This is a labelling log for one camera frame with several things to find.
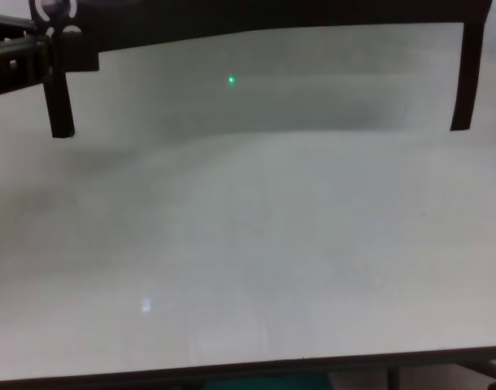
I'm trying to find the black robot print poster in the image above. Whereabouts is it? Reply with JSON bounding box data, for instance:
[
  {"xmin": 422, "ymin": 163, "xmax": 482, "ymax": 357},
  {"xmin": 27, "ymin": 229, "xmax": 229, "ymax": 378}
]
[{"xmin": 28, "ymin": 0, "xmax": 493, "ymax": 56}]

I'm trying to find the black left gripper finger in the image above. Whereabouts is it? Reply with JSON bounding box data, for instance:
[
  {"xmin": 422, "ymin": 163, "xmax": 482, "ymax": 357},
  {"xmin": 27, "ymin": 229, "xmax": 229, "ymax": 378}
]
[
  {"xmin": 0, "ymin": 33, "xmax": 102, "ymax": 98},
  {"xmin": 0, "ymin": 15, "xmax": 50, "ymax": 42}
]

